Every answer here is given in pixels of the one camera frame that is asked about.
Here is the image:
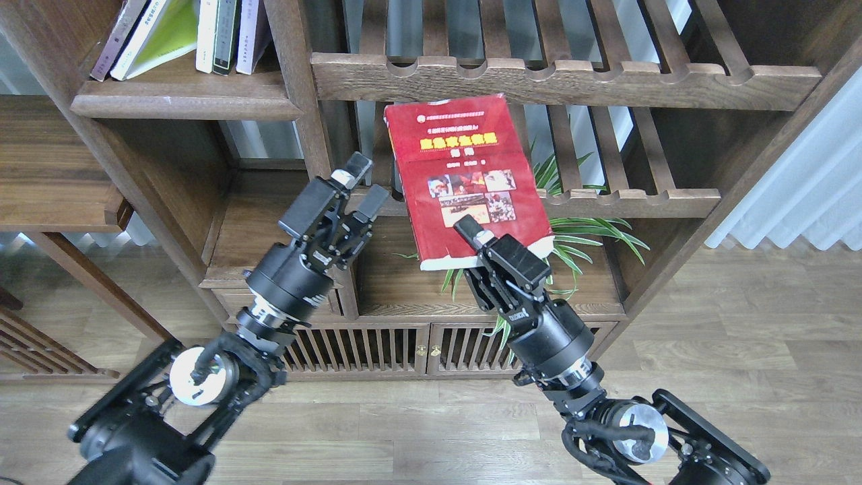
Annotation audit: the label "lavender upright book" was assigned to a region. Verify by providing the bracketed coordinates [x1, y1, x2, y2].
[235, 1, 272, 75]

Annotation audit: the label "brass cabinet door knobs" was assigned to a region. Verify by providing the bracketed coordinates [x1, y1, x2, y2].
[416, 345, 442, 357]

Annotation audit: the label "yellow green book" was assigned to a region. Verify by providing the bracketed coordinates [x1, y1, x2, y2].
[110, 1, 200, 81]

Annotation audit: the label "red book with photos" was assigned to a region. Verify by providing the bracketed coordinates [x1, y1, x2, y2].
[384, 93, 552, 271]

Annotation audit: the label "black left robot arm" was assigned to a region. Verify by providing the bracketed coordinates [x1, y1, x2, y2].
[68, 153, 388, 484]

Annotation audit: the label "white curtain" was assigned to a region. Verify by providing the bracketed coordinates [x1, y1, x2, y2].
[706, 71, 861, 251]

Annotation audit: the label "green spider plant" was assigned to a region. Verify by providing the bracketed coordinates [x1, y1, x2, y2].
[394, 141, 651, 351]

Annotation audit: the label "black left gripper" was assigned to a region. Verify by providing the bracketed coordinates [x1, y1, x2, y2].
[244, 152, 390, 331]

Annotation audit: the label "dark maroon book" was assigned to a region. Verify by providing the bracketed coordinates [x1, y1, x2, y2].
[90, 0, 149, 81]

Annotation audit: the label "dark green upright book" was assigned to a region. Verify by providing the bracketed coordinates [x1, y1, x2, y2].
[212, 1, 241, 75]

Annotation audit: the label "white upright book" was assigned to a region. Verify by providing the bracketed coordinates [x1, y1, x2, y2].
[196, 0, 219, 73]

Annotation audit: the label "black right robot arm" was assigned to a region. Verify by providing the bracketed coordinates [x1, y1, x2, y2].
[455, 216, 770, 484]

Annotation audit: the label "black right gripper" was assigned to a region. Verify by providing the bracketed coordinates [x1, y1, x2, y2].
[453, 215, 597, 389]

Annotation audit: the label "dark wooden bookshelf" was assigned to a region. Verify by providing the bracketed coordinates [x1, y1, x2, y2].
[2, 1, 860, 357]

